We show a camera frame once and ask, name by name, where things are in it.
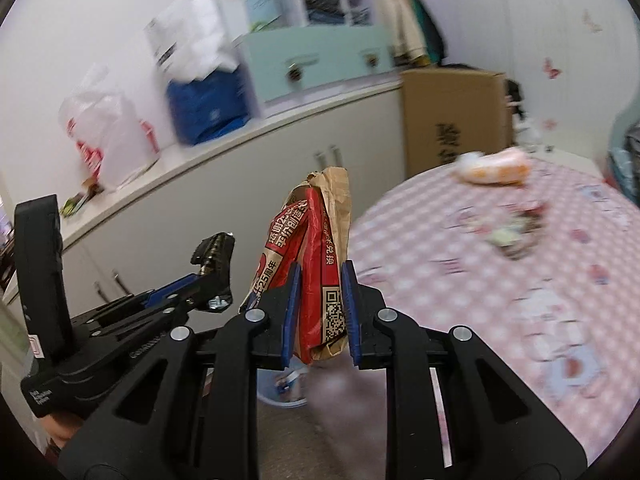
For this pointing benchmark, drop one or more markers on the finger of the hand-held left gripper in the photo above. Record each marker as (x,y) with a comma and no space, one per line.
(150,315)
(170,287)

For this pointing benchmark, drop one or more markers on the white plastic bag red print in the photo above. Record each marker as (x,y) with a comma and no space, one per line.
(110,130)

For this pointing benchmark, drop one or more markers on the white low cabinet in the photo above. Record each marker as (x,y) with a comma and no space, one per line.
(200,185)

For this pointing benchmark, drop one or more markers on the blue woven bag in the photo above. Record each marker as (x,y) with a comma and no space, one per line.
(207,107)

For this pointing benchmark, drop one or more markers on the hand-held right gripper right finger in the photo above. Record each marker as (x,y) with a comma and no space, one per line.
(350,310)

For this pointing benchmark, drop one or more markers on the faint pink butterfly sticker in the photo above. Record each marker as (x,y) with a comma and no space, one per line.
(550,124)

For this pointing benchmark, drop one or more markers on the teal drawer cabinet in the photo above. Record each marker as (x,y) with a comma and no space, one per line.
(325,65)

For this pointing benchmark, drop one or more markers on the folded blue clothes stack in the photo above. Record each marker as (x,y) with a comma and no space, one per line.
(361,16)

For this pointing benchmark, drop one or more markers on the green hanging jacket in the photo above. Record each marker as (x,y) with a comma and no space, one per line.
(430,25)

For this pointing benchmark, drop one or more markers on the tall cardboard box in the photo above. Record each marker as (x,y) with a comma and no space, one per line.
(455,120)

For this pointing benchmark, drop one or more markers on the round table pink checked tablecloth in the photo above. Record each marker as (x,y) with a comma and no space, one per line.
(450,270)

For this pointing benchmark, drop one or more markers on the small green packet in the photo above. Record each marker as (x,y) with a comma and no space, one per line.
(71,205)

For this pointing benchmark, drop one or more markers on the white paper shopping bag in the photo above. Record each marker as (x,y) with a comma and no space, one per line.
(190,35)

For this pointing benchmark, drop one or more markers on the blue plastic waste bin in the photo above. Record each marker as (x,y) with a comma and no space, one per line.
(280,390)

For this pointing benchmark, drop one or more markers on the person's left hand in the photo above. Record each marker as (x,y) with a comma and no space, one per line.
(65,427)

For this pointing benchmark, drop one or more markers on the folded dark jeans stack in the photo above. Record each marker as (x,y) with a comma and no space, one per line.
(325,10)

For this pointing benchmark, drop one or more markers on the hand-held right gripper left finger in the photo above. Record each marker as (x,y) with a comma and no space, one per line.
(292,310)

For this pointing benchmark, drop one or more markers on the pale butterfly wall sticker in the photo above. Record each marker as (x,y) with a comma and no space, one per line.
(592,22)

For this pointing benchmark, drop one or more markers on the crumpled white plastic bag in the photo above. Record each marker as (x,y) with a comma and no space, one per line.
(530,136)

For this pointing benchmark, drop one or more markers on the green plant decoration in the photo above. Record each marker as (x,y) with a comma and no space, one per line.
(261,25)

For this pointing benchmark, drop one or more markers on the black clothing heap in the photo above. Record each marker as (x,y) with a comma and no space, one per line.
(515,102)

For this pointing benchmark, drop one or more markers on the cream orange snack packet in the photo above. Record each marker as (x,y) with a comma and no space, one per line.
(495,167)

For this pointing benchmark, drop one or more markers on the small crumpled printed wrapper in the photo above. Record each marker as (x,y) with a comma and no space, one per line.
(520,235)

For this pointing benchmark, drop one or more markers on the pink butterfly wall sticker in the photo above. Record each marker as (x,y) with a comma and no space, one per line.
(551,67)

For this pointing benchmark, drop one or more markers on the cream hanging jacket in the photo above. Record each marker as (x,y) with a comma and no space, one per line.
(400,25)

